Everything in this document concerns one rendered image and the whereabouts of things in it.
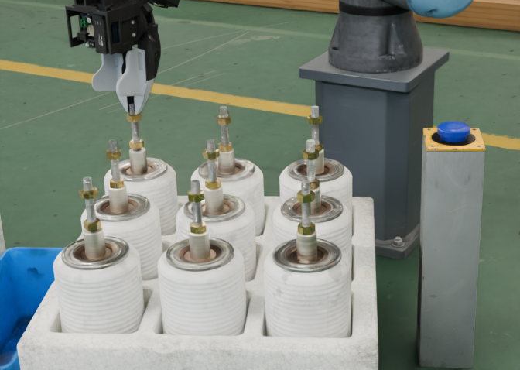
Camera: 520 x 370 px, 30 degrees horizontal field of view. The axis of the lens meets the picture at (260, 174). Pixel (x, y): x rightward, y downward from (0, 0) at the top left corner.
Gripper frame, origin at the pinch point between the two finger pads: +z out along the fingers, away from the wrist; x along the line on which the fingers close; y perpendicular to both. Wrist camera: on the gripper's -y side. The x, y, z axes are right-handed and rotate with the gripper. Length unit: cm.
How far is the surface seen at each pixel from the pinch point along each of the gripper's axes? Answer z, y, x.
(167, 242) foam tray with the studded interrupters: 16.8, 4.3, 7.4
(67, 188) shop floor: 35, -29, -48
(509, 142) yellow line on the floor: 35, -93, 15
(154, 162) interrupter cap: 9.2, -2.0, 0.4
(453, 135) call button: 2.2, -14.4, 38.3
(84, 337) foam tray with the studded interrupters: 16.7, 26.6, 14.6
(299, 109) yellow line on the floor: 35, -89, -34
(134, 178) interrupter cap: 9.2, 3.7, 1.9
